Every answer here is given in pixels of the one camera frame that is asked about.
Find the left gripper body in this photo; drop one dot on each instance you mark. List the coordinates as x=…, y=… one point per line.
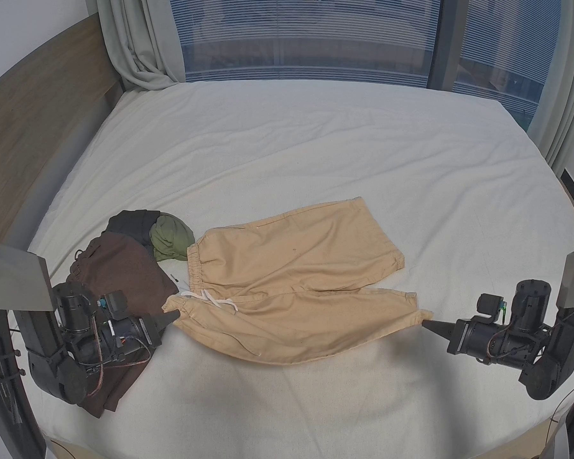
x=134, y=335

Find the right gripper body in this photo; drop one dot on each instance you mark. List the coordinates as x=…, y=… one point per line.
x=478, y=340

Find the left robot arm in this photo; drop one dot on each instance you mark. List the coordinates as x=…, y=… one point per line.
x=14, y=280

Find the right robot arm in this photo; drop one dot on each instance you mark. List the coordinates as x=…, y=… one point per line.
x=531, y=304

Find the tan shorts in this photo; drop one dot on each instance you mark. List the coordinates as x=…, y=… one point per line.
x=292, y=266

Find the brown garment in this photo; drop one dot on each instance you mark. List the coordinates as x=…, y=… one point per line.
x=119, y=266

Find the black garment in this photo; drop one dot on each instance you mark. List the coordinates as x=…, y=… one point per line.
x=129, y=225

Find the green garment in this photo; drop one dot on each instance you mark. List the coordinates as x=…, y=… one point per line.
x=172, y=237

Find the bed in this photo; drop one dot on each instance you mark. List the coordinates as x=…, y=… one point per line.
x=315, y=160

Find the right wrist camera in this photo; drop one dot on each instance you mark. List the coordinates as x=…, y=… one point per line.
x=490, y=304

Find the window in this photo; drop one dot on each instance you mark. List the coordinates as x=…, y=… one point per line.
x=315, y=26

